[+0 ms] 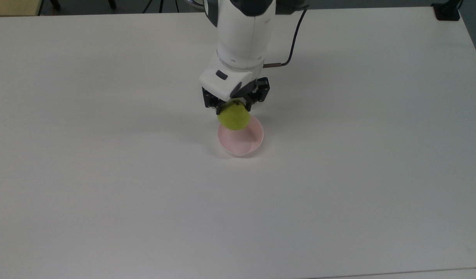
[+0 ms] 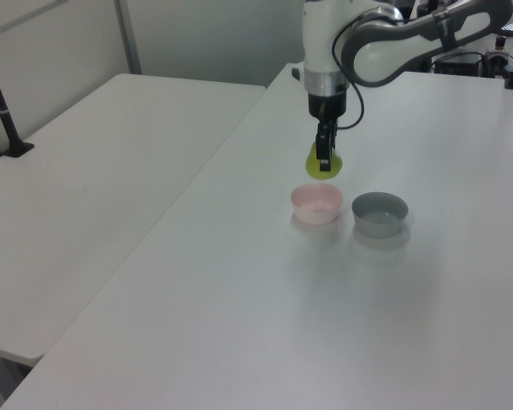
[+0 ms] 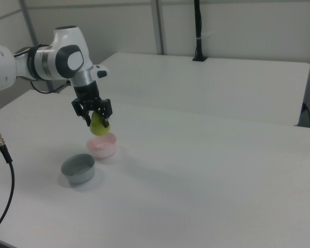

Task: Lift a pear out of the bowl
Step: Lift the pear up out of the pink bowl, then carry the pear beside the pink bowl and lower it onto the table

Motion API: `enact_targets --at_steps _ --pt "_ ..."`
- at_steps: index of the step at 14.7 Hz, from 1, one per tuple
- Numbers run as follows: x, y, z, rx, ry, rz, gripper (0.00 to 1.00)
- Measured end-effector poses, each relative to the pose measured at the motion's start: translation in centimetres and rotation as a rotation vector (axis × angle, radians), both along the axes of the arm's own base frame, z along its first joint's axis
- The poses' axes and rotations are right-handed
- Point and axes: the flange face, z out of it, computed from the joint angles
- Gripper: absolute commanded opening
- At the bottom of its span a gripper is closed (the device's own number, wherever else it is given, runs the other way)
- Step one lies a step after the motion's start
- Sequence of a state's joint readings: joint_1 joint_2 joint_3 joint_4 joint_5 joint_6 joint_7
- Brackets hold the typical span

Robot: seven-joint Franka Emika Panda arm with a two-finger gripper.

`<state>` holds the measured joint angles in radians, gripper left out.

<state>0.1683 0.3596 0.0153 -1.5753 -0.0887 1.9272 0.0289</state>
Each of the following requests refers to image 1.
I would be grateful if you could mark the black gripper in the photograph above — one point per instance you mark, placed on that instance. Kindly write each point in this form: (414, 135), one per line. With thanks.
(261, 90)

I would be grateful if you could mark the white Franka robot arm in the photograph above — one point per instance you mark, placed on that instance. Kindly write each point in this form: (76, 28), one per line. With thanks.
(242, 35)

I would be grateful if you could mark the pink bowl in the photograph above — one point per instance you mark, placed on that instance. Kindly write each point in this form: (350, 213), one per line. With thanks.
(244, 143)

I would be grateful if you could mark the black tripod legs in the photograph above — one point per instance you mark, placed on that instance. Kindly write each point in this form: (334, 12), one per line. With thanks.
(160, 4)

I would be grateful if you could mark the black chair leg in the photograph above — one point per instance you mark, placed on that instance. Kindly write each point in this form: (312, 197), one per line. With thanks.
(55, 4)
(112, 4)

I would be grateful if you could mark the black table clamp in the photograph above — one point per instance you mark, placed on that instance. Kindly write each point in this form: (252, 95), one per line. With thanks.
(446, 12)

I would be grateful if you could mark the wooden furniture panel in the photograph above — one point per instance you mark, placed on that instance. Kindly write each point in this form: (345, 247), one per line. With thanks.
(13, 7)

